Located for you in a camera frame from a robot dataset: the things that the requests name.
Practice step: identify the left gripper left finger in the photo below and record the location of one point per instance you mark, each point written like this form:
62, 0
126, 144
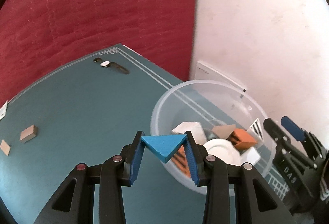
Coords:
73, 201

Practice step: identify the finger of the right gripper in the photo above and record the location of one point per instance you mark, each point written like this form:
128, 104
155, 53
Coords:
296, 132
276, 134

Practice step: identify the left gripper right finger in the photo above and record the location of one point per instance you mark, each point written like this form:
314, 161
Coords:
255, 201

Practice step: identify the white zebra striped block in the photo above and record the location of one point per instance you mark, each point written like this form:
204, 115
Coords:
256, 129

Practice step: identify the large orange striped prism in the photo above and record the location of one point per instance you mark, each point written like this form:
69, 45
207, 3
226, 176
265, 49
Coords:
241, 139

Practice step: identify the small orange striped wedge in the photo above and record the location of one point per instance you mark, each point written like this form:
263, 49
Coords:
180, 161

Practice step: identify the blue triangular prism block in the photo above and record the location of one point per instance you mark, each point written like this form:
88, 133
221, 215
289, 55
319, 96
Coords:
164, 147

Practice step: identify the white marble cube block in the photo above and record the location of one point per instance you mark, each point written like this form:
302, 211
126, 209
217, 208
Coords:
195, 128

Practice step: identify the white round disc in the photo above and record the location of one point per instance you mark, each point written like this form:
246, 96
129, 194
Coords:
224, 150

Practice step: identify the clear plastic bowl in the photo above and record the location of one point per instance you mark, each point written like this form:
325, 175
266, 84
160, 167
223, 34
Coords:
212, 104

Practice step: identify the tan wedge block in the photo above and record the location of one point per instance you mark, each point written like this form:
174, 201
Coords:
223, 131

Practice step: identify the tan rectangular wooden block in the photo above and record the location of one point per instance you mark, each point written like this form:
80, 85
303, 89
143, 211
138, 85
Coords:
28, 134

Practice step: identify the tan flat square block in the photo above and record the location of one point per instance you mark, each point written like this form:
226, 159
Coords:
5, 147

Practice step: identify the teal green mat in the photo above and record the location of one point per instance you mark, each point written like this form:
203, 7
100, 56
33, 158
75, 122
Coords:
86, 114

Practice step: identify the white paper leaflet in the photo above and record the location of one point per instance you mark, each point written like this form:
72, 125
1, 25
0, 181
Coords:
3, 110

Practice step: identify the black wrist watch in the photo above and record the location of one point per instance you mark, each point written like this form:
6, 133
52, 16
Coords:
108, 64

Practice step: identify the red quilted bed cover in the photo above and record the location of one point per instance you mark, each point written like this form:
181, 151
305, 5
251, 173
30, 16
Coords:
38, 36

